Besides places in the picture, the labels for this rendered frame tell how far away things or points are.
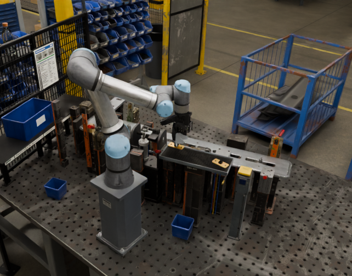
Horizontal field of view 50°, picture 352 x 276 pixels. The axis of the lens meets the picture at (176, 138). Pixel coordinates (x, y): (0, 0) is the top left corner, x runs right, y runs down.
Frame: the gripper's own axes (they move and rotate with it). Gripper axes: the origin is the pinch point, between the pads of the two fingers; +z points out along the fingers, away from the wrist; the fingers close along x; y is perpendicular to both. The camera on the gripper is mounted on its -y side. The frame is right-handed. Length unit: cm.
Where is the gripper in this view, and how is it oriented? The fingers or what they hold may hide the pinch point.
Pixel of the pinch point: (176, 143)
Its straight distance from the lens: 200.6
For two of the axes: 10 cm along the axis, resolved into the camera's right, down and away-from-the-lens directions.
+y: 8.9, 2.7, -3.7
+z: -0.3, 8.5, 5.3
